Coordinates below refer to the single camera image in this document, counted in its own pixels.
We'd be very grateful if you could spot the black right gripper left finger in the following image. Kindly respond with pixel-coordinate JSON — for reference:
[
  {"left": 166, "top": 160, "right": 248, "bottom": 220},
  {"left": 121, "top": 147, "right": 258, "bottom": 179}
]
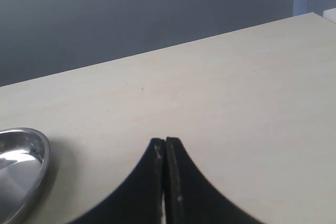
[{"left": 72, "top": 138, "right": 165, "bottom": 223}]

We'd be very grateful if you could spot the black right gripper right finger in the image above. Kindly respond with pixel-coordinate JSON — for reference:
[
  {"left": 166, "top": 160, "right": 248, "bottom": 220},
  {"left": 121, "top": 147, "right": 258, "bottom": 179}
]
[{"left": 164, "top": 137, "right": 259, "bottom": 223}]

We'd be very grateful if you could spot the round stainless steel tray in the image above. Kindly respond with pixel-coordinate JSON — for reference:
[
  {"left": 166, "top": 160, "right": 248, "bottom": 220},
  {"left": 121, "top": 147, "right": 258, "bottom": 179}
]
[{"left": 1, "top": 127, "right": 50, "bottom": 223}]

